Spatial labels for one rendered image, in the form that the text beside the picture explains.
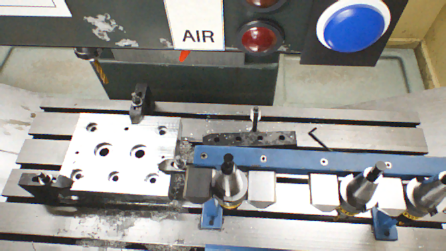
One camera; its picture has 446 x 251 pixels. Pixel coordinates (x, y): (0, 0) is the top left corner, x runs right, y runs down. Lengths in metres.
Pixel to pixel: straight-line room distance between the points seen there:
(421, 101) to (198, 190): 0.97
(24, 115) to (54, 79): 0.29
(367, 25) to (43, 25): 0.18
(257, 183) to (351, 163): 0.17
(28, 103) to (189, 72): 0.69
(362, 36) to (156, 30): 0.11
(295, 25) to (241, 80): 1.07
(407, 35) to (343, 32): 1.56
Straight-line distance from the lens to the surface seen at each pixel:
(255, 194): 0.60
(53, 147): 1.14
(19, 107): 1.57
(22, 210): 1.09
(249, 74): 1.24
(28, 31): 0.24
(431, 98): 1.39
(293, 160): 0.62
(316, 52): 0.21
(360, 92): 1.59
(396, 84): 1.68
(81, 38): 0.23
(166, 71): 1.27
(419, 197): 0.65
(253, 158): 0.61
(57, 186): 0.94
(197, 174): 0.62
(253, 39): 0.19
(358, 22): 0.19
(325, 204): 0.61
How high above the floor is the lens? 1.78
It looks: 58 degrees down
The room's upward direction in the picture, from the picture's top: 4 degrees counter-clockwise
